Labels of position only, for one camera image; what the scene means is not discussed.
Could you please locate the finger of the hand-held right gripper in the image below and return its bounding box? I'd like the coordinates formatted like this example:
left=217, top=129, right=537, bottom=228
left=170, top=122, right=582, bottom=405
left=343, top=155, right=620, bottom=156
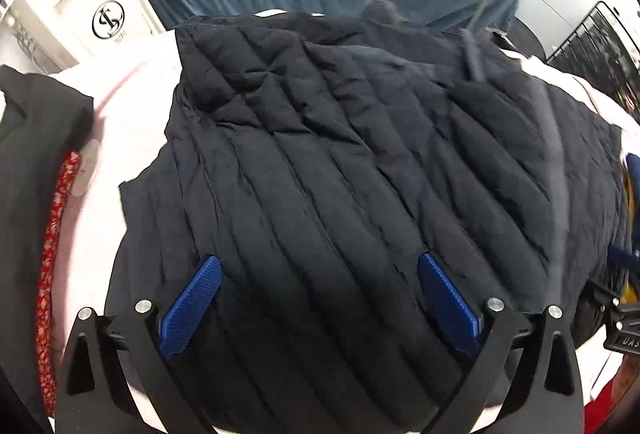
left=586, top=241, right=640, bottom=315

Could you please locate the black puffer jacket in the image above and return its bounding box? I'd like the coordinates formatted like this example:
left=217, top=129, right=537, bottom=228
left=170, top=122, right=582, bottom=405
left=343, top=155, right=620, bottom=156
left=102, top=11, right=628, bottom=434

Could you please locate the black wire rack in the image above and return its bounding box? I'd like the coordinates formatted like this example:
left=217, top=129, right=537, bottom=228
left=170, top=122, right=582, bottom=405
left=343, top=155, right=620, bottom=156
left=545, top=1, right=640, bottom=115

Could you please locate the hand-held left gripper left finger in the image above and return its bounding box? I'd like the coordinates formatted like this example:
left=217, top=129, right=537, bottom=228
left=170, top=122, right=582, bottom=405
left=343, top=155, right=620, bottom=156
left=55, top=255, right=223, bottom=434

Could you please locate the black garment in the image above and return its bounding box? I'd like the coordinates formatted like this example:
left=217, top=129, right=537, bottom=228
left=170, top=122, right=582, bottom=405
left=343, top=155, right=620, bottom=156
left=0, top=64, right=96, bottom=434

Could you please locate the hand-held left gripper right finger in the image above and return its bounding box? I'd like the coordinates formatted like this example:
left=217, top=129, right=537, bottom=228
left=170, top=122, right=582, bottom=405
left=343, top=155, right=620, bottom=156
left=417, top=253, right=585, bottom=434

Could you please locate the red patterned cloth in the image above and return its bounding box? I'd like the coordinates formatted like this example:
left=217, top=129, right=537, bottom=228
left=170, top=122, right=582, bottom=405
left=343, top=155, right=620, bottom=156
left=34, top=151, right=83, bottom=417

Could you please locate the plain red cloth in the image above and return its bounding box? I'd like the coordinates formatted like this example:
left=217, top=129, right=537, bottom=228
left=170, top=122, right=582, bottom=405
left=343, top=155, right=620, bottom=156
left=592, top=376, right=640, bottom=434

